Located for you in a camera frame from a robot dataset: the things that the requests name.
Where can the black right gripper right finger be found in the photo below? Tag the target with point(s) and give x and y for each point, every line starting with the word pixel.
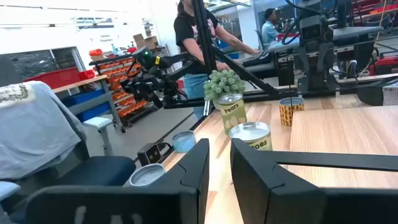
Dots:
pixel 280 202

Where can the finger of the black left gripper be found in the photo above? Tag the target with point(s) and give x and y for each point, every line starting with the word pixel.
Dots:
pixel 326 59
pixel 300 60

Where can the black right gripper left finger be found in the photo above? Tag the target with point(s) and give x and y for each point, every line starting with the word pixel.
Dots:
pixel 174 202

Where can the yellow bean-print can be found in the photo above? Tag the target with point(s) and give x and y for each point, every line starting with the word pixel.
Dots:
pixel 287 115

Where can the short light blue can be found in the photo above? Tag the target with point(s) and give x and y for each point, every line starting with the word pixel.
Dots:
pixel 183 143

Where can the blue tomatoes can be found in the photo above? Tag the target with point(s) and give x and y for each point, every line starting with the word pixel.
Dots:
pixel 248 133

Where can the green pears can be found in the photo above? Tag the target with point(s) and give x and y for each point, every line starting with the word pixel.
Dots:
pixel 231 115

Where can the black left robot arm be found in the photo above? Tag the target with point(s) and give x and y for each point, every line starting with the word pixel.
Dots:
pixel 317 85

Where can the grey background table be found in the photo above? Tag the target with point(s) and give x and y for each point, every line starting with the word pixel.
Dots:
pixel 351 32

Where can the teal pink smiley can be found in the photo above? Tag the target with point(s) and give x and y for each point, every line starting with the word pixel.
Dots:
pixel 146 175

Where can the seated person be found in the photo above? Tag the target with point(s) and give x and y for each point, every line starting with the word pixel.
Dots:
pixel 269 31

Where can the red storage rack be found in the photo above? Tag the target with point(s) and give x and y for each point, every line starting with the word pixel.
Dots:
pixel 363 6

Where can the black bin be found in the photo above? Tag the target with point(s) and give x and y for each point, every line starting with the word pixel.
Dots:
pixel 370 96

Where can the red equipment case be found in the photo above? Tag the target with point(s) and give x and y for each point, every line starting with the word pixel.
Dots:
pixel 387 62

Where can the white mesh basket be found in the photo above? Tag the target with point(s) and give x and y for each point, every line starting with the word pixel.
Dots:
pixel 391 96

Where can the dark blue chair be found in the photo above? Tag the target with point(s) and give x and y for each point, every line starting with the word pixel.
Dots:
pixel 99 171

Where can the green artificial plant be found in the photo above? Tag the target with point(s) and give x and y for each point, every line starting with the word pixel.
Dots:
pixel 222 84

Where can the rack of orange bins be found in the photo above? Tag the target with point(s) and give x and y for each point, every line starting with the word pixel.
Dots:
pixel 124 102

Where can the standing person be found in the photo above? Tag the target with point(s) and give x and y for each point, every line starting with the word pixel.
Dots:
pixel 186 28

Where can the blue storage bin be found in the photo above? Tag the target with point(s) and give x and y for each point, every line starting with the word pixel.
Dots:
pixel 84 96
pixel 93 112

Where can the cardboard box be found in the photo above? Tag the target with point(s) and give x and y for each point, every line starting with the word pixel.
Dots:
pixel 151 43
pixel 138 40

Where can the grey workbench wooden top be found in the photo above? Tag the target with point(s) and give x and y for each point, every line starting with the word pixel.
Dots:
pixel 81 83

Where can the small red bin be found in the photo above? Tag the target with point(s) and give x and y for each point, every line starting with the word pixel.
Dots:
pixel 86 75

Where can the large red bin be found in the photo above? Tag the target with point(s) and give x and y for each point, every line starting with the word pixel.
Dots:
pixel 56 77

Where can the small black table camera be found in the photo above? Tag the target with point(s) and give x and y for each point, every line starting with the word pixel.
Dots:
pixel 150 154

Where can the wooden shelf black metal frame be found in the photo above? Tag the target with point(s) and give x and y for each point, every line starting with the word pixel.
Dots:
pixel 342 140

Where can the black rig frame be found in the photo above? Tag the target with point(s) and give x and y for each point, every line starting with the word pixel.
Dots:
pixel 203 31

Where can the dark wall window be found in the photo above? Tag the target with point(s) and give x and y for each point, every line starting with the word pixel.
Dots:
pixel 31 62

